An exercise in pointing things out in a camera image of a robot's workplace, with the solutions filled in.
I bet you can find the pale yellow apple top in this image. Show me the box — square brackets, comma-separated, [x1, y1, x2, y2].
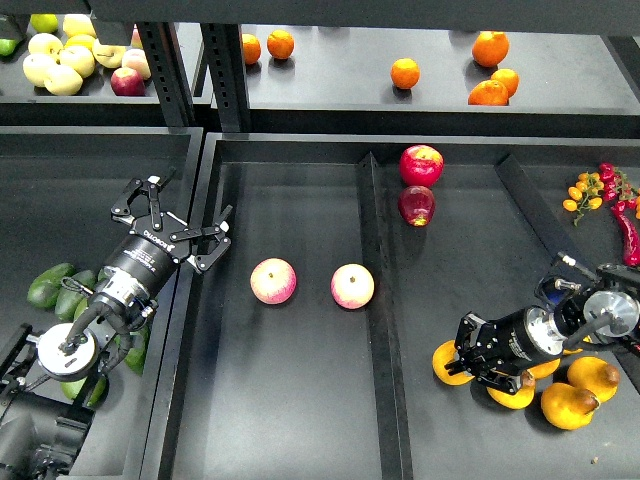
[62, 14, 97, 38]

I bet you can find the pink apple left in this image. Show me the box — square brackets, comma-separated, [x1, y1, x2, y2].
[250, 258, 297, 305]

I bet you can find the dark red apple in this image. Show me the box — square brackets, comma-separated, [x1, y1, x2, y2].
[398, 186, 436, 227]

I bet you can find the black shelf post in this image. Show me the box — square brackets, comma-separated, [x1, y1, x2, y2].
[136, 21, 196, 127]
[200, 23, 251, 133]

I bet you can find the black left tray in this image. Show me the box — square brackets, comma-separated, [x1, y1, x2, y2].
[1, 127, 203, 479]

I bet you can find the black shelf post left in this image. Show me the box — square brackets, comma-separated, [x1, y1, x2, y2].
[136, 21, 196, 127]

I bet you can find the pale peach apple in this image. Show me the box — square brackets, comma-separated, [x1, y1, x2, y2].
[121, 48, 151, 80]

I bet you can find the yellow lemon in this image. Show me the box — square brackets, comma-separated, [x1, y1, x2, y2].
[64, 34, 96, 51]

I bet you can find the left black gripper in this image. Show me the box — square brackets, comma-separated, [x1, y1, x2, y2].
[104, 167, 233, 298]

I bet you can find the dark green avocado far left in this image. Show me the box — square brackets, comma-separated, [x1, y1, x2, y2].
[27, 262, 76, 309]

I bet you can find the green lime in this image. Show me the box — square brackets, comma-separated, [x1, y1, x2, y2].
[30, 14, 59, 34]

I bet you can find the orange upper left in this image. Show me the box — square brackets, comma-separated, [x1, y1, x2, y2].
[267, 29, 295, 60]

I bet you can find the bright red apple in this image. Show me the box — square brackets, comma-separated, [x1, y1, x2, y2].
[399, 145, 444, 187]

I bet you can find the dark green avocado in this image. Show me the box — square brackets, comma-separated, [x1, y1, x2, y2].
[27, 262, 76, 309]
[54, 270, 97, 322]

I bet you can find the pale yellow apple centre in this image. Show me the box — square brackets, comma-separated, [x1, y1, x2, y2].
[59, 45, 96, 78]

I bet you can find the orange front right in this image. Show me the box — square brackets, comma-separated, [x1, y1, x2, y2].
[467, 80, 509, 106]

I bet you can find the pink apple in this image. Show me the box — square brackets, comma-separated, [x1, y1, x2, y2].
[250, 258, 297, 305]
[330, 263, 375, 310]

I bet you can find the pink apple right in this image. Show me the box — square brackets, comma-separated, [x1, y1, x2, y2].
[330, 263, 375, 310]

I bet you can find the red chili pepper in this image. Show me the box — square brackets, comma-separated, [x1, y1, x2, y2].
[611, 201, 639, 267]

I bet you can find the pale yellow apple with stem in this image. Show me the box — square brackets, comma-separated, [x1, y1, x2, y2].
[92, 39, 127, 69]

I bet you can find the green fruit shelf edge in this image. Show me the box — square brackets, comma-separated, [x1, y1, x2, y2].
[0, 38, 20, 57]

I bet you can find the black shelf post right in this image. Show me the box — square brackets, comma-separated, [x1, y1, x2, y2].
[200, 23, 251, 133]

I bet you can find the pale yellow apple front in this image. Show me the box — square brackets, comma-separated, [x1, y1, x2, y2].
[44, 65, 83, 96]

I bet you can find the orange partly behind post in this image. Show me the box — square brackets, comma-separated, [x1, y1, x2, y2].
[241, 33, 262, 65]

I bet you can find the pale yellow apple upper left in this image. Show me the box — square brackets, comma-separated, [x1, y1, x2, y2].
[28, 33, 64, 59]

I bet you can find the orange right small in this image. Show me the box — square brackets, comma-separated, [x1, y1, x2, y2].
[491, 68, 520, 97]

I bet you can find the red cherry tomato bunch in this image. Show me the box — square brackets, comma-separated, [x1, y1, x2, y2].
[599, 162, 639, 211]

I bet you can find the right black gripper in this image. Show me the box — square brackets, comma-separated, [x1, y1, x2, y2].
[446, 306, 565, 395]

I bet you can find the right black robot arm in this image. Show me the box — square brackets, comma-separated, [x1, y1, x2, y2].
[444, 252, 639, 395]

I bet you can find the red apple on shelf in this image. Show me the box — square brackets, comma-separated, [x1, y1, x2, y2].
[110, 67, 145, 96]

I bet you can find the black tray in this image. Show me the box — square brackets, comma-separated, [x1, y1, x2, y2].
[1, 127, 203, 479]
[143, 134, 639, 479]

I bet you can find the light green avocado bottom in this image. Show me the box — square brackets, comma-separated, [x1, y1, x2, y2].
[60, 377, 108, 407]

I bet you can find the orange cherry tomato bunch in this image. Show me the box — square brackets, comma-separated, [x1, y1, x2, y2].
[562, 172, 604, 226]

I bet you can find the black centre tray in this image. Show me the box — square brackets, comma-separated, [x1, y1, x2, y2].
[143, 134, 639, 479]

